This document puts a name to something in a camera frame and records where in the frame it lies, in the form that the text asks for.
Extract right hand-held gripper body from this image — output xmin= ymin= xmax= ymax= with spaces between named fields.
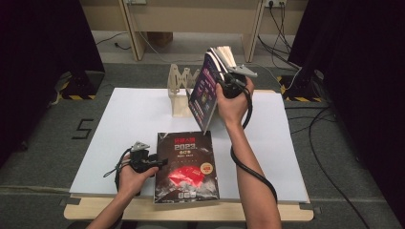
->
xmin=219 ymin=64 xmax=259 ymax=100

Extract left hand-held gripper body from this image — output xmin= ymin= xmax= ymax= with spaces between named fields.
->
xmin=128 ymin=141 xmax=153 ymax=196

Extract black magazine with red picture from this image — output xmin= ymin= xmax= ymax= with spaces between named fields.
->
xmin=153 ymin=130 xmax=221 ymax=205

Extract beige expandable book rack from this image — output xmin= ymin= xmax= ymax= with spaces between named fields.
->
xmin=166 ymin=63 xmax=203 ymax=119

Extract person's left hand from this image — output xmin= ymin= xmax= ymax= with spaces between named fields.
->
xmin=117 ymin=155 xmax=160 ymax=198

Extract person's right hand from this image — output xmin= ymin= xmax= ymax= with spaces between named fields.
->
xmin=215 ymin=75 xmax=255 ymax=129

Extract stand base with hazard tape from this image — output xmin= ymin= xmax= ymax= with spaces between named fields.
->
xmin=50 ymin=70 xmax=106 ymax=101
xmin=275 ymin=70 xmax=325 ymax=104

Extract beige wooden desk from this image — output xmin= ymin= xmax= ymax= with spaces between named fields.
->
xmin=79 ymin=0 xmax=309 ymax=63

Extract black curtain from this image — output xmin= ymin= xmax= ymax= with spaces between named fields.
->
xmin=288 ymin=0 xmax=405 ymax=221
xmin=0 ymin=0 xmax=106 ymax=167

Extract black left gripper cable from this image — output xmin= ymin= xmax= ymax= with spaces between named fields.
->
xmin=102 ymin=147 xmax=132 ymax=193

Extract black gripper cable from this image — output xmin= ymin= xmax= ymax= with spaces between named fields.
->
xmin=102 ymin=147 xmax=132 ymax=193
xmin=229 ymin=83 xmax=279 ymax=203

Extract black outlet cable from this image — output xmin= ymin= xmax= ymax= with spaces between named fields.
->
xmin=256 ymin=33 xmax=302 ymax=71
xmin=267 ymin=3 xmax=293 ymax=54

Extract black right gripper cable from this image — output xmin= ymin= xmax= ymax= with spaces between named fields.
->
xmin=229 ymin=83 xmax=279 ymax=203

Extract long black floor cable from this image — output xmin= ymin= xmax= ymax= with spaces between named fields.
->
xmin=284 ymin=106 xmax=371 ymax=229

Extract thin black floor cable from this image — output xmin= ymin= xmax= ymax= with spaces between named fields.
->
xmin=95 ymin=31 xmax=133 ymax=52

